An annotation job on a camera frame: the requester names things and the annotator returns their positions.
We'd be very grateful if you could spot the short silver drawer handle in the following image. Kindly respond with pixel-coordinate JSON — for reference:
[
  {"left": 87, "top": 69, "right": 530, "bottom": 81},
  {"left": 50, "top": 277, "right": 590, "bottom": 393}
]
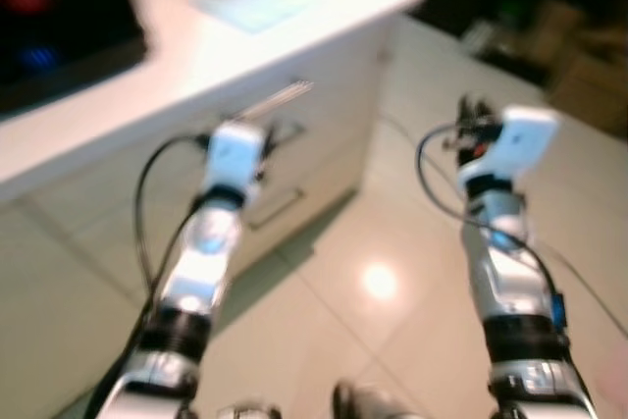
[{"left": 245, "top": 186, "right": 307, "bottom": 232}]

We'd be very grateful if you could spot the pale green mat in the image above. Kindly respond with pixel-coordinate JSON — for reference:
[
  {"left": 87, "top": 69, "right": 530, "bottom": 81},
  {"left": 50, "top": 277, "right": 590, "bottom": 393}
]
[{"left": 191, "top": 0, "right": 317, "bottom": 34}]

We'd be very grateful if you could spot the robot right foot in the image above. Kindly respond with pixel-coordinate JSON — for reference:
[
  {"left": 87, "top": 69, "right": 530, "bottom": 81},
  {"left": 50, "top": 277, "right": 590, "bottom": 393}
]
[{"left": 332, "top": 382, "right": 413, "bottom": 419}]

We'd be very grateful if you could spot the white island cabinet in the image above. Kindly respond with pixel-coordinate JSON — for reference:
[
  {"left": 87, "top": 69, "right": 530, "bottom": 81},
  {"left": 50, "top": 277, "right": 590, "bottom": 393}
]
[{"left": 0, "top": 12, "right": 403, "bottom": 341}]

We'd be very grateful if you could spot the brown cardboard box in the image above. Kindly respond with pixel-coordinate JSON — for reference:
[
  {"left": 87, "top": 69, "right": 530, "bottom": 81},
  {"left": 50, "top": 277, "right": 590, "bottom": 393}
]
[{"left": 530, "top": 0, "right": 628, "bottom": 135}]

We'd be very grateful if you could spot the black glass cooktop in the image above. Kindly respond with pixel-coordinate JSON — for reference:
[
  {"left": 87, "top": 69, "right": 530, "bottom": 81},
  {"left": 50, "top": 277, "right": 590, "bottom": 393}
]
[{"left": 0, "top": 0, "right": 148, "bottom": 118}]

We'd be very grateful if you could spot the long silver drawer handle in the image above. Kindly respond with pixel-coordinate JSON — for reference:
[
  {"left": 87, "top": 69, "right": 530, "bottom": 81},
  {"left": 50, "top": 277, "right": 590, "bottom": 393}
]
[{"left": 228, "top": 80, "right": 315, "bottom": 126}]

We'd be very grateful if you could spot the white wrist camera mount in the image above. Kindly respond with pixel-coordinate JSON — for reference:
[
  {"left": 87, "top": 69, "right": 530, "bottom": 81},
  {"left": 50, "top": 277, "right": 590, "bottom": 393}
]
[
  {"left": 203, "top": 122, "right": 268, "bottom": 199},
  {"left": 458, "top": 107, "right": 560, "bottom": 196}
]

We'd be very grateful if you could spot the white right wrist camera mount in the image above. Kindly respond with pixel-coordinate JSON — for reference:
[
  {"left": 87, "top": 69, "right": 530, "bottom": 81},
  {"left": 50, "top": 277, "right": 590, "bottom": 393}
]
[{"left": 458, "top": 107, "right": 560, "bottom": 196}]

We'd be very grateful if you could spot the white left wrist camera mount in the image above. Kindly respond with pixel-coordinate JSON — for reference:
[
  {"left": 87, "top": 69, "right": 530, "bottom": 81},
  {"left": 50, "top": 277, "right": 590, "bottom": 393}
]
[{"left": 203, "top": 122, "right": 268, "bottom": 199}]

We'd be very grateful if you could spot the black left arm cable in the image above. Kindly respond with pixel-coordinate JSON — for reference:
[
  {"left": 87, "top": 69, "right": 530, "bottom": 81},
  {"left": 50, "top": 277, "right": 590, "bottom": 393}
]
[{"left": 134, "top": 134, "right": 212, "bottom": 292}]

